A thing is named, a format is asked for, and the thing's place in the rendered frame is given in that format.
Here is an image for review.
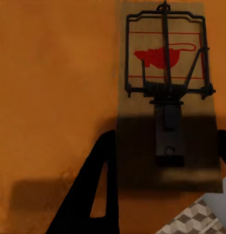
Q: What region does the mousetrap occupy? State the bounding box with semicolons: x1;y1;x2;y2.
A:
116;0;224;196

